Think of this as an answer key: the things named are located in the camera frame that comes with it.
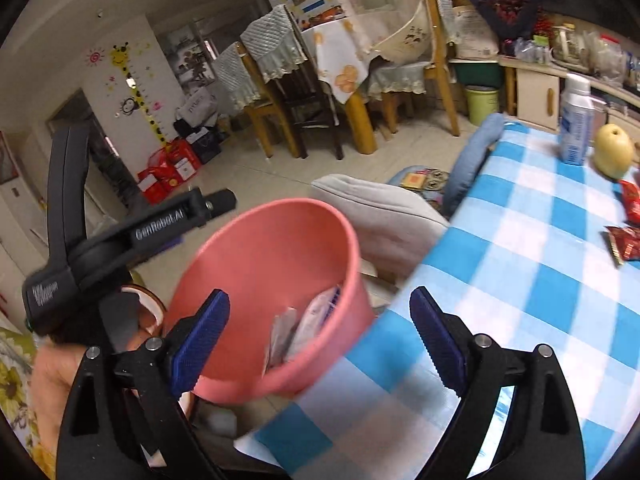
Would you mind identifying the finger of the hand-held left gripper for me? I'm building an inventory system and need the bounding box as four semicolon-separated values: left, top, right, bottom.
125;186;239;262

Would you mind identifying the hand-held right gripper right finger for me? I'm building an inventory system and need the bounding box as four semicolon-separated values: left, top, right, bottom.
409;286;587;480

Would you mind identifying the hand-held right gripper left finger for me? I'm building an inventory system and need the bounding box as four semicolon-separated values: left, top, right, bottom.
56;288;236;480

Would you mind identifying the grey white package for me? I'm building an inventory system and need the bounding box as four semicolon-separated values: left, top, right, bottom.
262;307;300;376

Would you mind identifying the pink plastic bin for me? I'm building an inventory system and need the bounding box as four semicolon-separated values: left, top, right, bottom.
164;198;377;406

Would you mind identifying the white wrapper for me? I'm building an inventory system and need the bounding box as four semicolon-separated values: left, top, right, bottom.
289;286;344;362

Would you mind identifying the red snack wrapper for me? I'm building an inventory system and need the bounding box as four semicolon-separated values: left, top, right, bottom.
619;179;640;227
604;224;640;267

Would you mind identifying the person's left hand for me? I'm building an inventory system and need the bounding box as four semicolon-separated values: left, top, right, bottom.
31;284;166;428

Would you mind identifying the stack of red boxes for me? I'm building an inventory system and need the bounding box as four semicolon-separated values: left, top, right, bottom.
136;139;204;207

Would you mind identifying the black bags pile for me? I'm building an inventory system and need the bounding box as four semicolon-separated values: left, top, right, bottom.
171;85;224;167

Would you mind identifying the blue white checkered tablecloth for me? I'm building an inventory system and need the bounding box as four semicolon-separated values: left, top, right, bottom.
234;124;640;480

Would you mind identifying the grey cushioned stool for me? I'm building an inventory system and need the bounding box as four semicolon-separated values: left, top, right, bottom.
309;173;452;282

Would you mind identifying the yellow floral cloth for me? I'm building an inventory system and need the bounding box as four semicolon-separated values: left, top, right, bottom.
0;326;57;467

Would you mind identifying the wooden chair grey quilted cover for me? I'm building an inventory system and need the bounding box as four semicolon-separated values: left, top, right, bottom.
421;0;462;137
239;4;347;162
214;41;273;126

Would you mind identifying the owl print cushion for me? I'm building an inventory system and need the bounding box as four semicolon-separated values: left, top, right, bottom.
386;164;452;202

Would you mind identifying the blue padded chair back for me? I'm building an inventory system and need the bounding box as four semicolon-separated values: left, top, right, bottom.
441;112;509;217

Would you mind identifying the dining table orange-print cloth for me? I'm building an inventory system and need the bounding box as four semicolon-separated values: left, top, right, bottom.
299;7;382;157

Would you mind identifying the green plastic bucket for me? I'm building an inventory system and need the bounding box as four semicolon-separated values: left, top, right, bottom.
464;85;502;129

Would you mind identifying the yellow pear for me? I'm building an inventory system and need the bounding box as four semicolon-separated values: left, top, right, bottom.
592;123;635;181

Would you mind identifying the white blue label bottle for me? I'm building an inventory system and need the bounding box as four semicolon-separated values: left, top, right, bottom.
558;72;597;167

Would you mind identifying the green lace cloth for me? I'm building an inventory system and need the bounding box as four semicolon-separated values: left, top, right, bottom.
366;61;435;105

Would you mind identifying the cream sideboard cabinet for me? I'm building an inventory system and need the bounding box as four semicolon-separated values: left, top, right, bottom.
499;54;640;137

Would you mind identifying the green plastic basin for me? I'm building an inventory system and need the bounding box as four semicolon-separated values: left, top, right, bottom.
449;59;507;89

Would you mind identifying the cream mesh food cover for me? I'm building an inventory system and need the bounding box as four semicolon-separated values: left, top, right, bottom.
326;0;437;64

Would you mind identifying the white printed sack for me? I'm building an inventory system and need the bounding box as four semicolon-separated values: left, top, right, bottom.
451;4;502;59

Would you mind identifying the white electric kettle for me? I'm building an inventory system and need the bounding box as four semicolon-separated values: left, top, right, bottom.
549;24;592;69

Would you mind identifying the clear plastic bag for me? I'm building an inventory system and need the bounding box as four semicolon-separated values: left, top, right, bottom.
584;29;627;84

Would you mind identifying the dark wrapped flower bouquet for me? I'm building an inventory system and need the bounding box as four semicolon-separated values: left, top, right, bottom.
466;0;542;54

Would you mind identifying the giraffe height wall sticker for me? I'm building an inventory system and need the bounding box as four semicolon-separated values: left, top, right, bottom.
109;41;169;149

